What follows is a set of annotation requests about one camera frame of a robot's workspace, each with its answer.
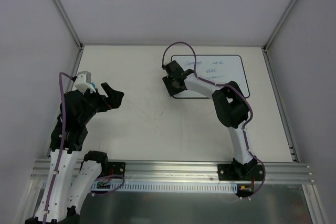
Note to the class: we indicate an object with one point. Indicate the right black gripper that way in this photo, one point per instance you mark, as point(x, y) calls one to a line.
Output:
point(170, 85)

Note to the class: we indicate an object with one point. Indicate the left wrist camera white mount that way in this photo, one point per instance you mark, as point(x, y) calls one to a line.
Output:
point(83, 82)

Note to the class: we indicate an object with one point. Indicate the aluminium mounting rail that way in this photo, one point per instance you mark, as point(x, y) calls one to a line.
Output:
point(207, 172)

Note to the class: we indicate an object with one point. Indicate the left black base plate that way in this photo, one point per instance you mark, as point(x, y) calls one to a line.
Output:
point(116, 168)

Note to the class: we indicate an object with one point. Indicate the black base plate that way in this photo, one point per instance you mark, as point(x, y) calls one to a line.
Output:
point(239, 173)
point(116, 168)

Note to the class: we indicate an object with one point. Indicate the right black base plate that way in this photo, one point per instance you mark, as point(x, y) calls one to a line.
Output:
point(239, 173)

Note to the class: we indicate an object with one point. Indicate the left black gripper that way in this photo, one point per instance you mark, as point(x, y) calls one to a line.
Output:
point(99, 99)

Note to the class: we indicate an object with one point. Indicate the left aluminium frame post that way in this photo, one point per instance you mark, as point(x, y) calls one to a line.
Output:
point(64, 16)

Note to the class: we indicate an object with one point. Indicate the white slotted cable duct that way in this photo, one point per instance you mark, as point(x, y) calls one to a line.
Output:
point(217, 187)

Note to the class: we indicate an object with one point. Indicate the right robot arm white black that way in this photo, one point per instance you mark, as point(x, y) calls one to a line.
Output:
point(231, 107)

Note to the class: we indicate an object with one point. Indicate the aluminium frame post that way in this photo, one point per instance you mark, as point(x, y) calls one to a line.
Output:
point(280, 23)
point(64, 16)

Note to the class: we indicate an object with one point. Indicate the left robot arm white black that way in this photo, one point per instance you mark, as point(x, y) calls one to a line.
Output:
point(64, 196)

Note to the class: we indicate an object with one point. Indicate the white whiteboard black frame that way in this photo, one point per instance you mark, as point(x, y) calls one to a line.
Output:
point(217, 68)

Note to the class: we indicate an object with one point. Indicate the right aluminium frame post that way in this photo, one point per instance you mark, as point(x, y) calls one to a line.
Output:
point(280, 23)

